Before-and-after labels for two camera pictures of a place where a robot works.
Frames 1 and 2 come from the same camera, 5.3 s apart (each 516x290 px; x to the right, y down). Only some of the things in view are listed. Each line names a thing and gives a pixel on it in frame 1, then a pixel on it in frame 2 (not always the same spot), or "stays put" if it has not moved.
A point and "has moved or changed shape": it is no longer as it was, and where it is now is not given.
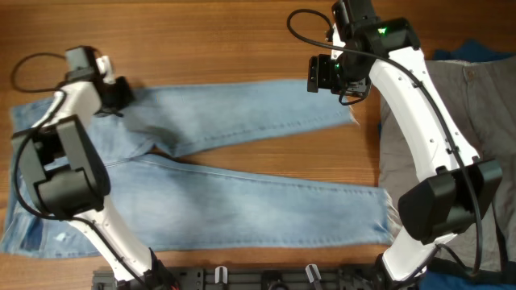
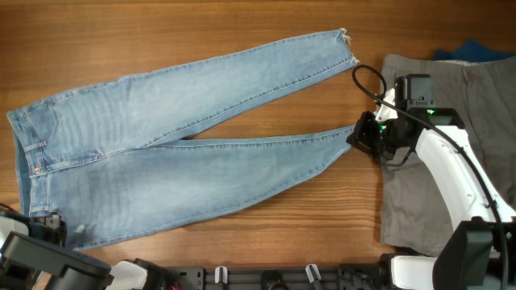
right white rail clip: x=310 y=275 stays put
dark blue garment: x=471 y=51 stays put
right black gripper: x=319 y=78 -> x=360 y=135
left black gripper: x=114 y=109 -> x=55 y=224
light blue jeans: x=156 y=200 has moved or changed shape
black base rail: x=255 y=278 stays put
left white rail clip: x=225 y=275 stays put
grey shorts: x=480 y=95 stays put
